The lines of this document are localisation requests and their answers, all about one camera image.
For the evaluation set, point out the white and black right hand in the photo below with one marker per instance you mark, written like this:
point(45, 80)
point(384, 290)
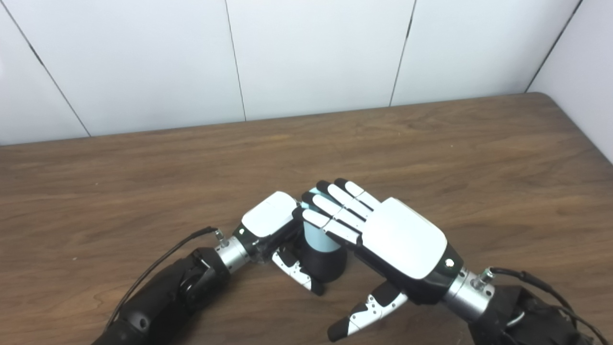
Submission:
point(407, 239)

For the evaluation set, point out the white and black left hand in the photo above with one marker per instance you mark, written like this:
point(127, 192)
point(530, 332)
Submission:
point(268, 215)

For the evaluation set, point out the light blue cylinder cup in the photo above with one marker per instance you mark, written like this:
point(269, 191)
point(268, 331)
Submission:
point(318, 242)

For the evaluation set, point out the black flared nozzle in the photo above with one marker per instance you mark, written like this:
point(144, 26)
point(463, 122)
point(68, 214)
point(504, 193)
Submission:
point(328, 266)

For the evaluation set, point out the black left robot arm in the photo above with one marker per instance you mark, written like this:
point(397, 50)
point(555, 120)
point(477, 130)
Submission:
point(163, 302)

